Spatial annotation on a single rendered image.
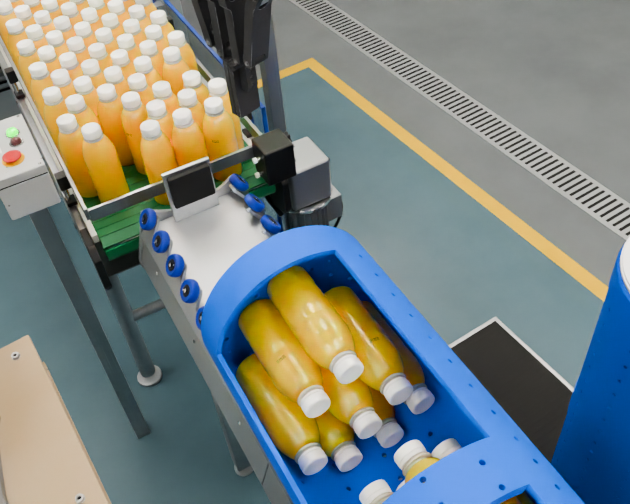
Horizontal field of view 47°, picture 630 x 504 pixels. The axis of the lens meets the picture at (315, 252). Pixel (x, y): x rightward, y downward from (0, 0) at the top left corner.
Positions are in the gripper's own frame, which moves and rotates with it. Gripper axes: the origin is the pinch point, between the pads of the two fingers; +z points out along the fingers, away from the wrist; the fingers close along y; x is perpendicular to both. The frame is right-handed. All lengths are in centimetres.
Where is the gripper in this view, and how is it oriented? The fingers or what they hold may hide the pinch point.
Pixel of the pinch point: (242, 84)
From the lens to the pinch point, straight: 82.6
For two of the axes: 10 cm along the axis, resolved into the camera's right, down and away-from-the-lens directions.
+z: 0.7, 6.7, 7.4
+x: 7.1, -5.6, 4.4
